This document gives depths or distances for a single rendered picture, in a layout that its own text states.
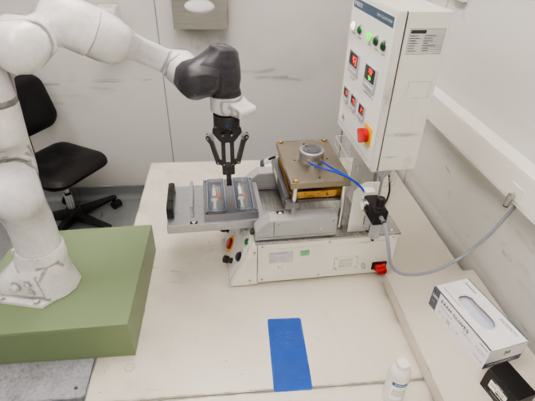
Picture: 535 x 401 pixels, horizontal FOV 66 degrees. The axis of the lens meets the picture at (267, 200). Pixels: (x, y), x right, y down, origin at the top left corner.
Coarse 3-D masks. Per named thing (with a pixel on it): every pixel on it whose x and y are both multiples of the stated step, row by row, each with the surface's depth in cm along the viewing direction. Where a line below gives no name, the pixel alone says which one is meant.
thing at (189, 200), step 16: (176, 192) 139; (192, 192) 132; (256, 192) 140; (176, 208) 131; (192, 208) 125; (176, 224) 124; (192, 224) 124; (208, 224) 125; (224, 224) 126; (240, 224) 127
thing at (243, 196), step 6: (234, 180) 139; (240, 180) 139; (246, 180) 139; (234, 186) 136; (240, 186) 136; (246, 186) 136; (234, 192) 133; (240, 192) 133; (246, 192) 133; (240, 198) 130; (246, 198) 130; (240, 204) 127; (246, 204) 128; (252, 204) 128
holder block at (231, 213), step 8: (224, 184) 139; (232, 192) 135; (232, 200) 131; (232, 208) 127; (256, 208) 127; (208, 216) 125; (216, 216) 125; (224, 216) 126; (232, 216) 126; (240, 216) 127; (248, 216) 127; (256, 216) 127
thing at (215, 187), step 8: (208, 184) 137; (216, 184) 137; (208, 192) 133; (216, 192) 133; (224, 192) 133; (208, 200) 129; (216, 200) 129; (224, 200) 129; (208, 208) 125; (216, 208) 125; (224, 208) 126
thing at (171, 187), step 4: (172, 184) 135; (168, 188) 134; (172, 188) 133; (168, 192) 132; (172, 192) 131; (168, 196) 130; (172, 196) 130; (168, 200) 127; (172, 200) 128; (168, 204) 126; (172, 204) 126; (168, 208) 124; (172, 208) 125; (168, 212) 125; (172, 212) 125; (168, 216) 126; (172, 216) 126
